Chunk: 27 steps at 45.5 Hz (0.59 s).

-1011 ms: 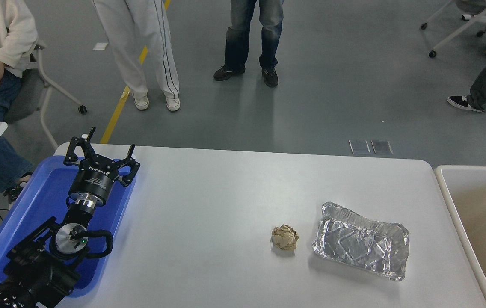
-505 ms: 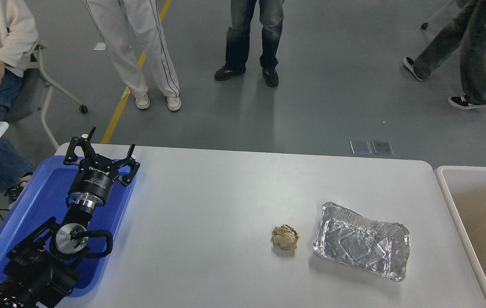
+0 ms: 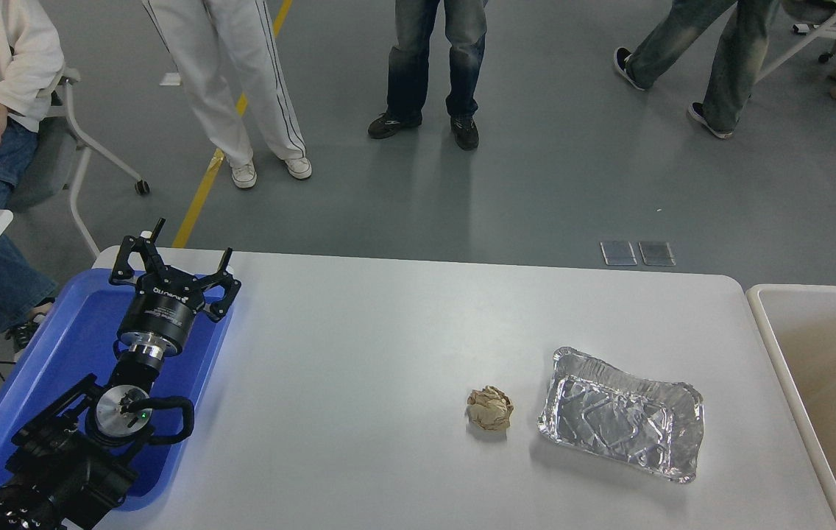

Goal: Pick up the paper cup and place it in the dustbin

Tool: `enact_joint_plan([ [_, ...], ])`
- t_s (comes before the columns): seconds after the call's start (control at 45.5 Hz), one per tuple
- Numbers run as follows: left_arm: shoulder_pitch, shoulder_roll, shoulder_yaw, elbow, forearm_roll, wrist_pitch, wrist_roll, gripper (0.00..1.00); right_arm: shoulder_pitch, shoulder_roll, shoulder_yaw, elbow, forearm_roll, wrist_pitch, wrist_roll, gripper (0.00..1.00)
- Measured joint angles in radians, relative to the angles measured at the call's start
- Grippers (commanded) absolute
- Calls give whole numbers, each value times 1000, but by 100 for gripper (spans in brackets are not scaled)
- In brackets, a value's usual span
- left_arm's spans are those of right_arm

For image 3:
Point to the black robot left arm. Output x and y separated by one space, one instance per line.
57 456

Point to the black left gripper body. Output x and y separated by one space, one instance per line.
162 313

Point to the person's left forearm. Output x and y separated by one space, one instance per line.
32 66

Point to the crumpled tan paper ball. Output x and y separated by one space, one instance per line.
491 409

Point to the blue plastic tray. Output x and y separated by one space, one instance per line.
57 346

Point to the silver foil tray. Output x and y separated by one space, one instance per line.
620 416

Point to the clear floor plate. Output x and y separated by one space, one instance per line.
619 253
657 253

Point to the grey white office chair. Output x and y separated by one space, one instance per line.
46 165
815 11

